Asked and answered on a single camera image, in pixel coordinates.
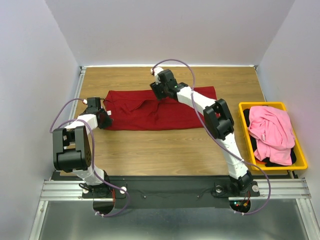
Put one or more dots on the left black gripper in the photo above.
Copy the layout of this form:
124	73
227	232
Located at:
108	122

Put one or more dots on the yellow plastic bin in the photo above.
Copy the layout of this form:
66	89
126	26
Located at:
269	136

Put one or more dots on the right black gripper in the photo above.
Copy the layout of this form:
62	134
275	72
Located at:
156	88

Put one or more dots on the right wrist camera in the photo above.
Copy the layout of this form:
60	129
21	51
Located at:
164	77

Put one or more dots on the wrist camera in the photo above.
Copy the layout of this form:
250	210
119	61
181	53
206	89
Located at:
164	77
93	105

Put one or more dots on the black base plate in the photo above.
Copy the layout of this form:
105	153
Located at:
171	192

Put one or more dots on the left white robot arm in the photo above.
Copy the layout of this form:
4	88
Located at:
72	153

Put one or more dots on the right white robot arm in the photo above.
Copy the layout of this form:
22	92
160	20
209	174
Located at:
218	122

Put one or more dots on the red t shirt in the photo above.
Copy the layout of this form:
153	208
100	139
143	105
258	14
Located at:
139	110

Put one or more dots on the black garment in bin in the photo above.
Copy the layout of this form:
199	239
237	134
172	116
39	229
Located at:
246	117

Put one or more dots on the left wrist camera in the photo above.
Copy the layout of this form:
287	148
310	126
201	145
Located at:
93	105

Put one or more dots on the pink t shirt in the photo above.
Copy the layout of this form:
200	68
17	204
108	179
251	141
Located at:
272	135

